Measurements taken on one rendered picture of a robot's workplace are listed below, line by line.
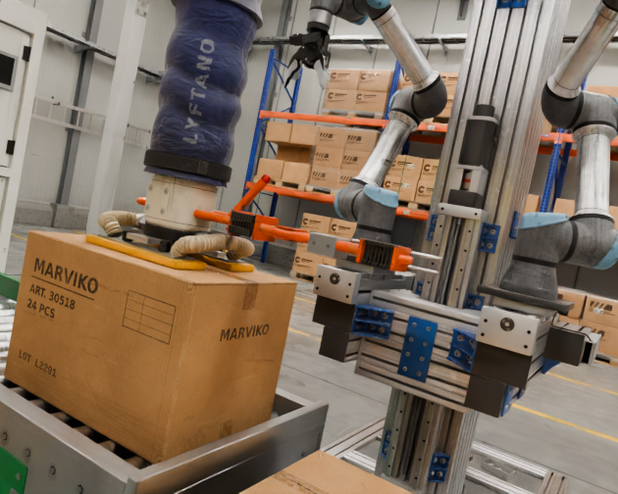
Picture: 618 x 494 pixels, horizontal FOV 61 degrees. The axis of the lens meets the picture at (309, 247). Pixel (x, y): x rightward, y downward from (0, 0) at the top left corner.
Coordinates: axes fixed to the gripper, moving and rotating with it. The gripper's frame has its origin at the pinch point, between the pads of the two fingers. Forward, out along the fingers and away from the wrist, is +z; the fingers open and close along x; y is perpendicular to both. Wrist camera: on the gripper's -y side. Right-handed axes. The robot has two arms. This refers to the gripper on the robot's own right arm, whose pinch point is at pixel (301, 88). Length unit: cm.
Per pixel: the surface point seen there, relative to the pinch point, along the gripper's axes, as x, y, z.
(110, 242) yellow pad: 12, -51, 55
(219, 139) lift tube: -5.3, -38.1, 24.7
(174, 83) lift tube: 4.1, -47.2, 13.9
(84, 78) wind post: 841, 475, -137
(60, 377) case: 13, -58, 90
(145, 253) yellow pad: -1, -51, 55
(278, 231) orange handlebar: -30, -40, 44
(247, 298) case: -24, -38, 61
